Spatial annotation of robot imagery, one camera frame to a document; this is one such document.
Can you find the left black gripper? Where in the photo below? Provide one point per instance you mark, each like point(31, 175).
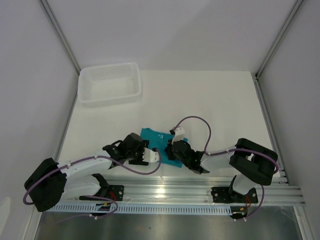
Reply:
point(140, 161)

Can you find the white plastic basket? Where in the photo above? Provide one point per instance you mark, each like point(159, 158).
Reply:
point(109, 84)

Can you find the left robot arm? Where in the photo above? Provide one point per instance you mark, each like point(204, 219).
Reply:
point(84, 179)

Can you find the teal t-shirt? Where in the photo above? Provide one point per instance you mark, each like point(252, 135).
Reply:
point(160, 141)

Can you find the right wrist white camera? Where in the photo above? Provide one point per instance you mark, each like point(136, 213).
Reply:
point(178, 134)

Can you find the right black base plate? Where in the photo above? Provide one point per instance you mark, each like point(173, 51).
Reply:
point(224, 195)

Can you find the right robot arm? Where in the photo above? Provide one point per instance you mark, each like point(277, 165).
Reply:
point(256, 164)

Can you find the white slotted cable duct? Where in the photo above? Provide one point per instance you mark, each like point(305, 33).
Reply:
point(132, 208)

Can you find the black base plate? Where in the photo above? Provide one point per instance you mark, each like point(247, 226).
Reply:
point(224, 195)
point(112, 192)

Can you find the left aluminium frame post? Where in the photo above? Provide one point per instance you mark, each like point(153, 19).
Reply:
point(55, 25)

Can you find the aluminium frame post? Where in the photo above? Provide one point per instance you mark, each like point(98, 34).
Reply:
point(55, 25)
point(285, 27)

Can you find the right aluminium frame post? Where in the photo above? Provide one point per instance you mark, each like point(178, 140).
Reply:
point(285, 27)

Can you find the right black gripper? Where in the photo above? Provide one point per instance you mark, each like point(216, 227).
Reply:
point(170, 156)

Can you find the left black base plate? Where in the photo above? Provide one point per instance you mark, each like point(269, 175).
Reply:
point(112, 192)

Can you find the aluminium mounting rail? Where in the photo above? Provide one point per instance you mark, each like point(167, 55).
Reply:
point(196, 190)

